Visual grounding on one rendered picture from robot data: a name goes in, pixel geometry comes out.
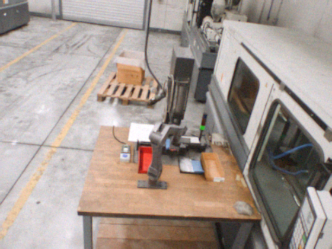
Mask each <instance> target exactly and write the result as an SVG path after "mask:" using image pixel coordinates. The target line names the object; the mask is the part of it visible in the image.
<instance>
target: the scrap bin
mask: <svg viewBox="0 0 332 249"><path fill-rule="evenodd" d="M151 161H152V147H148V146H139V152H138V173H139V174H147V173H148V171H149V170H148V168H149V166H150V164H151Z"/></svg>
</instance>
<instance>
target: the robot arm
mask: <svg viewBox="0 0 332 249"><path fill-rule="evenodd" d="M158 128H159V129H158ZM187 129H188V128H187V126H186V124H184V123H181V125H179V126H176V125H174V124H172V125H170V124H164V123H162V122H156V124H155V126H154V127H153V129H152V130H151V132H150V134H149V140H150V143H151V146H152V161H151V164H150V166H149V168H148V170H149V171H148V173H147V175H148V176H149V179H148V180H138V181H137V188H143V189H163V190H166V189H167V182H166V181H158V179H159V178H160V177H161V173H162V163H161V152H162V147H163V145H164V144H165V143H166V140H167V138H168V135H173V136H170V149H171V150H172V151H173V150H175V149H177V150H179V146H180V145H181V143H182V144H183V145H185V146H190V144H191V139H190V138H185V137H182V136H183V135H185V133H186V131H187ZM157 130H158V131H159V132H161V133H158V132H157Z"/></svg>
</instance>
